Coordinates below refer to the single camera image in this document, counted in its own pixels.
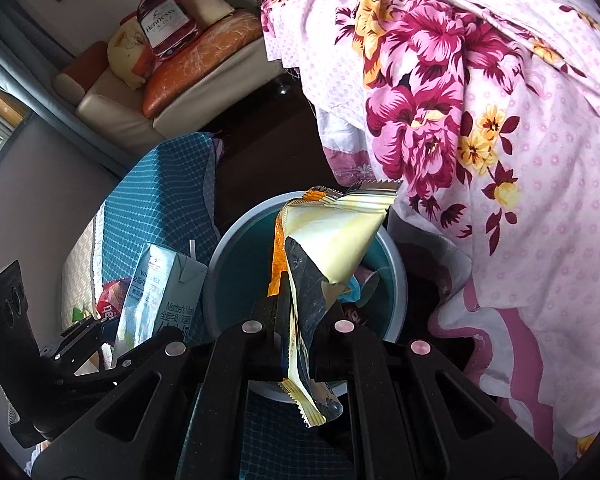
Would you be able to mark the pink floral quilt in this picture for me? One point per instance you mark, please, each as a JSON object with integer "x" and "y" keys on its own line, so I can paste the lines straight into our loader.
{"x": 530, "y": 160}

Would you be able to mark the red silver wrapper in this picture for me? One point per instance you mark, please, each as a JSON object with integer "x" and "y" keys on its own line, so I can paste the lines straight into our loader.
{"x": 111, "y": 302}

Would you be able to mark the beige pillow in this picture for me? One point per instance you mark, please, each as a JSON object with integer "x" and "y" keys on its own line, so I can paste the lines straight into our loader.
{"x": 210, "y": 5}

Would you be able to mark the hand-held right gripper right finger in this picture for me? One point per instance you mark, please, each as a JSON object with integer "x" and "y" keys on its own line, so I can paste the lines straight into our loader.
{"x": 330, "y": 335}

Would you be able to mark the orange seat cushion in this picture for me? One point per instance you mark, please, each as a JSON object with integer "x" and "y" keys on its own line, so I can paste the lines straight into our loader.
{"x": 200, "y": 60}

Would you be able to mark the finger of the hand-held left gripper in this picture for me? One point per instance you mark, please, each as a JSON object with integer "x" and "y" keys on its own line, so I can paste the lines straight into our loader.
{"x": 82, "y": 332}
{"x": 80, "y": 372}

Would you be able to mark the yellow orange snack wrapper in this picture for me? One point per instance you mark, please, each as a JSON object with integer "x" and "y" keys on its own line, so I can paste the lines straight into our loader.
{"x": 330, "y": 230}

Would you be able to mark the grey curtain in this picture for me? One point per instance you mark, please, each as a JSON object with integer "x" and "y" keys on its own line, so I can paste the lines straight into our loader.
{"x": 45, "y": 110}

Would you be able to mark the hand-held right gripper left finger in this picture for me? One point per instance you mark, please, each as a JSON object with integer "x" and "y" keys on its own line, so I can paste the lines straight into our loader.
{"x": 267, "y": 320}

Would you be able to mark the teal bin grey rim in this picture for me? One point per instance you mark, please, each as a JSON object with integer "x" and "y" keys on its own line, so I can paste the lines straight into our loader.
{"x": 245, "y": 240}

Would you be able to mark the yellow plush pillow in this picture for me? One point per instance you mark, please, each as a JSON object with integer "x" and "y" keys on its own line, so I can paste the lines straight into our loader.
{"x": 125, "y": 55}

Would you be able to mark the red gift bag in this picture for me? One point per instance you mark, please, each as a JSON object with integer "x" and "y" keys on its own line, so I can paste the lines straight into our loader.
{"x": 165, "y": 25}

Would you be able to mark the clear packet green label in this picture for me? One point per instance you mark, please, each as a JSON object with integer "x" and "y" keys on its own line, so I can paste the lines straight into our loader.
{"x": 80, "y": 316}

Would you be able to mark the green blue milk carton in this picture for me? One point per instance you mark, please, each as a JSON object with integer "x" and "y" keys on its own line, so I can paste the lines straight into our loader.
{"x": 155, "y": 290}

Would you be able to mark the cream leather sofa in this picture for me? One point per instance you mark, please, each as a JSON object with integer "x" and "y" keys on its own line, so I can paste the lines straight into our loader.
{"x": 110, "y": 105}

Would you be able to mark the teal beige patterned cloth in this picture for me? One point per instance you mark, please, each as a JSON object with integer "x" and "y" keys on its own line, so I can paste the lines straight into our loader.
{"x": 145, "y": 200}

